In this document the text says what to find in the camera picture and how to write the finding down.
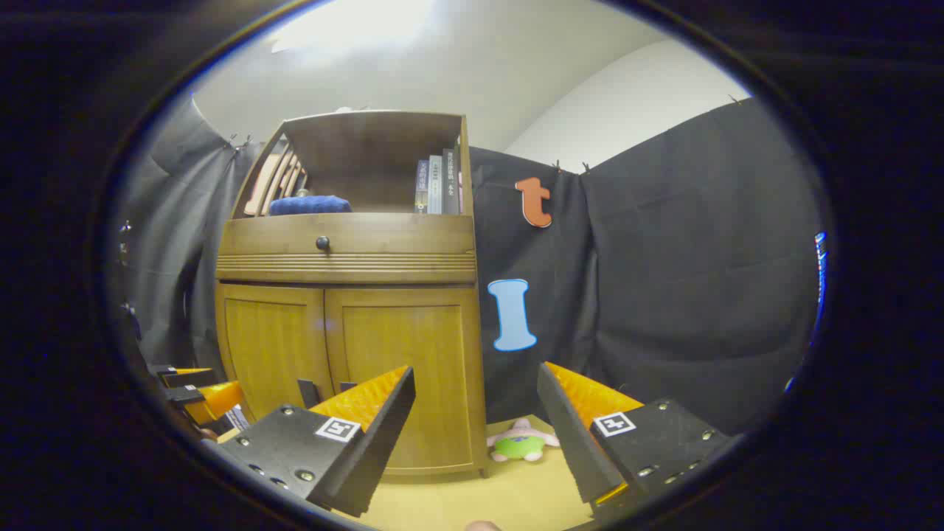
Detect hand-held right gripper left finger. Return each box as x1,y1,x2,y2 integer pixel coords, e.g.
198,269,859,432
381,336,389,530
221,365,416,518

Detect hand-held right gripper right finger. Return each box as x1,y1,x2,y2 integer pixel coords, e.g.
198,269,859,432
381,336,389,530
536,361,731,521

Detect wooden shoe cabinet door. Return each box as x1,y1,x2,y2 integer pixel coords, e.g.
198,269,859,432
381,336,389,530
324,286,485,473
218,282,334,423

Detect wooden double-door shoe cabinet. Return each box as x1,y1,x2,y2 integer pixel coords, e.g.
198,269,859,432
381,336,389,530
214,111,489,476

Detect wooden cabinet drawer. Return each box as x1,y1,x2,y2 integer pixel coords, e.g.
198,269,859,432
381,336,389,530
216,213,477,285

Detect pink and green plush toy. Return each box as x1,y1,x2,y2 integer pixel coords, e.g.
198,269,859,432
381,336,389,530
487,418,560,463

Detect blue folded towel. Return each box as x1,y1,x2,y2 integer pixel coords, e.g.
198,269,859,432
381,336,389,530
268,195,353,216

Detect black backdrop cloth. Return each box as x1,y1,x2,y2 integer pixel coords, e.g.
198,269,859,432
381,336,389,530
122,96,823,436

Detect black book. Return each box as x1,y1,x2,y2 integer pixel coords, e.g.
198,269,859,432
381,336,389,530
442,149,461,215

